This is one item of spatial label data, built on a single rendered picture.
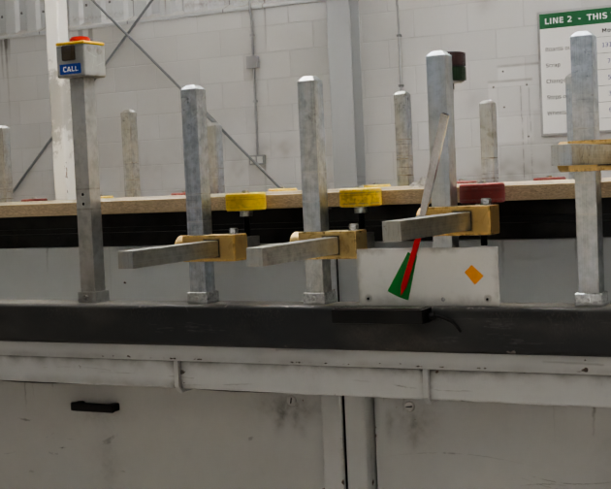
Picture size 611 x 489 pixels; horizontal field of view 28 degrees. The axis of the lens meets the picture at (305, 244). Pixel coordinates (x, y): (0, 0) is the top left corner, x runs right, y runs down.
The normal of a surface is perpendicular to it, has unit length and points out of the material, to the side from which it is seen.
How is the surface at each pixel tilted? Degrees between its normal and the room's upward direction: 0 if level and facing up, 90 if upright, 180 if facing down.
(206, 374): 90
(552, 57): 90
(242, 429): 90
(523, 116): 90
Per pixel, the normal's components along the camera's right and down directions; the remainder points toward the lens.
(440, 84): -0.46, 0.07
